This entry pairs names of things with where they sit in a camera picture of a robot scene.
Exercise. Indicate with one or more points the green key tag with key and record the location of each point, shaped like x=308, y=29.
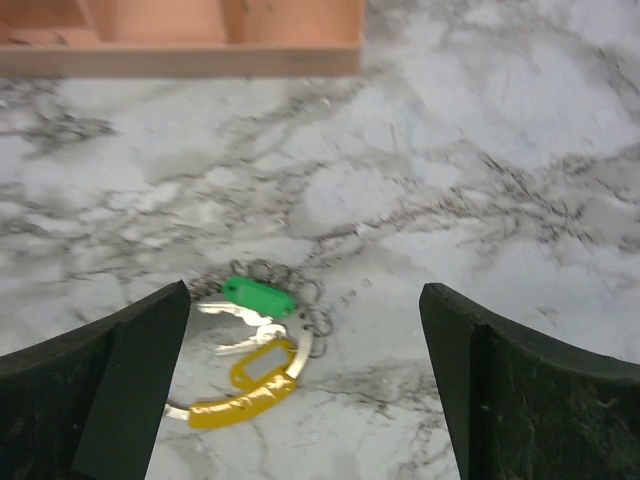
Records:
x=256, y=304

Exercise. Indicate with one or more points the yellow tag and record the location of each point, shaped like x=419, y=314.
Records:
x=269, y=349

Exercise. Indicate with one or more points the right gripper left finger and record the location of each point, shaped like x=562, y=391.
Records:
x=87, y=404

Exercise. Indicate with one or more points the peach desk organizer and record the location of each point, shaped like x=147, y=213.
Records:
x=181, y=38

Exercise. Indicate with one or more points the metal keyring with yellow grip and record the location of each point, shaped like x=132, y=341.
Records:
x=290, y=327

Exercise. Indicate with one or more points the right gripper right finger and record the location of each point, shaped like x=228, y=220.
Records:
x=520, y=404

